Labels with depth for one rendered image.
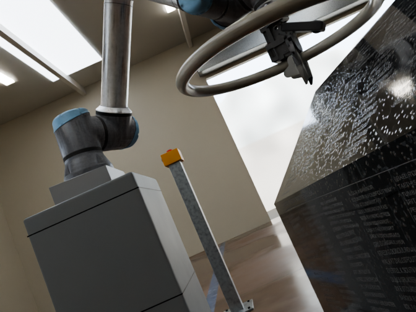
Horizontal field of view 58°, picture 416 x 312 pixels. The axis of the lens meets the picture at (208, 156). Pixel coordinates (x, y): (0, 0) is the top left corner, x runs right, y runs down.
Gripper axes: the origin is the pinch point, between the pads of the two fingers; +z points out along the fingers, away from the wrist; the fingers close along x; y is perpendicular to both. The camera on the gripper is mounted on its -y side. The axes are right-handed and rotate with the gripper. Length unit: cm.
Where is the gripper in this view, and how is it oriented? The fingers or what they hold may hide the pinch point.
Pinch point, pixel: (309, 79)
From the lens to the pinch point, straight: 112.0
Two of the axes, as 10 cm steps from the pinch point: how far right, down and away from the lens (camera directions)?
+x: -4.8, 1.3, -8.7
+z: 3.8, 9.2, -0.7
